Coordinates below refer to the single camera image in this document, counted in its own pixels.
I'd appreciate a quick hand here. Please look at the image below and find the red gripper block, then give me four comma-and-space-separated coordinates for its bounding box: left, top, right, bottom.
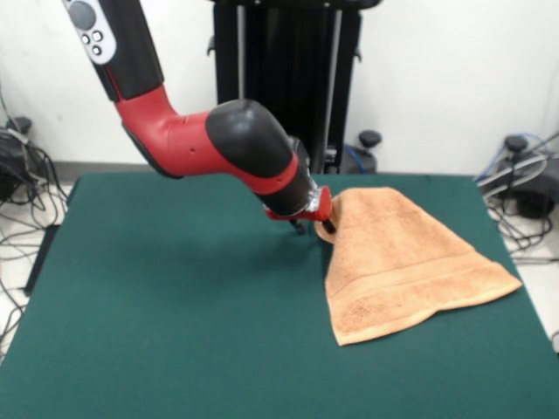
264, 186, 336, 236

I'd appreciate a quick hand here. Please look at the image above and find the tan terry towel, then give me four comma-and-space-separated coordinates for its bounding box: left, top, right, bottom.
314, 186, 524, 347

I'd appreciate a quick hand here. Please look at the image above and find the dark green table cloth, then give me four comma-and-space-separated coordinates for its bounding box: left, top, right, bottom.
0, 173, 559, 419

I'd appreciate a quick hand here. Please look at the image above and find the grey stand base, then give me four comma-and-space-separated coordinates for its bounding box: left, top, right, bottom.
501, 134, 559, 219
0, 115, 35, 202

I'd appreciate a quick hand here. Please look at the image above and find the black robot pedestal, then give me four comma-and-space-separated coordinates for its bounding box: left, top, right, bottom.
204, 0, 383, 175

